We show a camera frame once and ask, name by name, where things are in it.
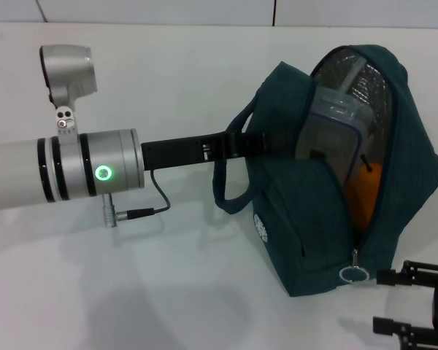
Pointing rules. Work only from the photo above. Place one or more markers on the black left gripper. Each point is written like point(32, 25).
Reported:
point(175, 151)

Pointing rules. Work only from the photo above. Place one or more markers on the dark teal insulated lunch bag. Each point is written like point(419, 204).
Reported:
point(295, 218)

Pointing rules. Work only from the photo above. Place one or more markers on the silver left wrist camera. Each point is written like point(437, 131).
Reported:
point(71, 69)

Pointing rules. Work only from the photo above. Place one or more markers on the orange yellow pear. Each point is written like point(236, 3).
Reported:
point(365, 197)

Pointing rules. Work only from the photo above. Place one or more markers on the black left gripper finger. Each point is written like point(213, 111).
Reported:
point(317, 155)

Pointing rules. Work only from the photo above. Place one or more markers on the clear plastic blue-rimmed food container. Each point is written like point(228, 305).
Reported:
point(332, 120)

